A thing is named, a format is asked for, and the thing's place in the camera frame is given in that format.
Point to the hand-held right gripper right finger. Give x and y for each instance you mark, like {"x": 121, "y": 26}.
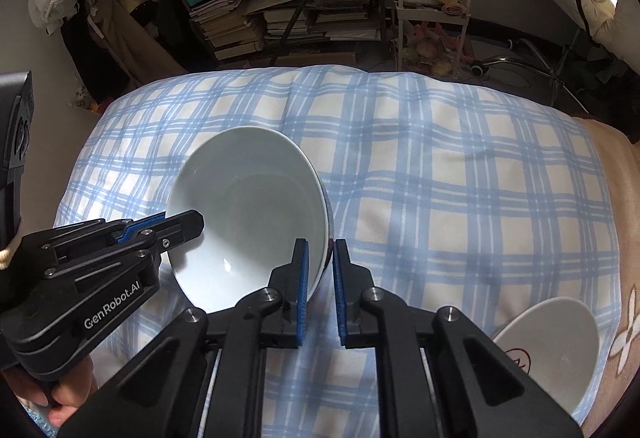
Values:
{"x": 341, "y": 298}

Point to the small patterned box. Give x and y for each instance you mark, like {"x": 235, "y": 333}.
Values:
{"x": 84, "y": 93}

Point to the teal fluffy cloth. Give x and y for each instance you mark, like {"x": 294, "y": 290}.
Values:
{"x": 37, "y": 418}

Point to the blue plaid tablecloth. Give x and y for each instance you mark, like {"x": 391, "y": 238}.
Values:
{"x": 450, "y": 218}

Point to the brown hanging coat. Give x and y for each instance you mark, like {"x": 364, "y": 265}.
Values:
{"x": 130, "y": 47}

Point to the plain white bowl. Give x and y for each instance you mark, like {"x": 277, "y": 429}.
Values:
{"x": 555, "y": 343}

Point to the black hanging garment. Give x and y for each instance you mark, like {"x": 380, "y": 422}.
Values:
{"x": 80, "y": 47}

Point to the person's left hand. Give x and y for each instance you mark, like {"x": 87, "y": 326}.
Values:
{"x": 70, "y": 393}

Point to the large red patterned bowl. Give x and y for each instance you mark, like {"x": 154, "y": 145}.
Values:
{"x": 240, "y": 198}

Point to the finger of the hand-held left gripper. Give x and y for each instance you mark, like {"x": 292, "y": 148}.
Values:
{"x": 182, "y": 224}
{"x": 145, "y": 225}

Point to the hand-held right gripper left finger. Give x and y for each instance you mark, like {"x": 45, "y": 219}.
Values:
{"x": 301, "y": 298}

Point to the chrome office chair base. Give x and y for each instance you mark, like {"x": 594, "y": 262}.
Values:
{"x": 530, "y": 55}

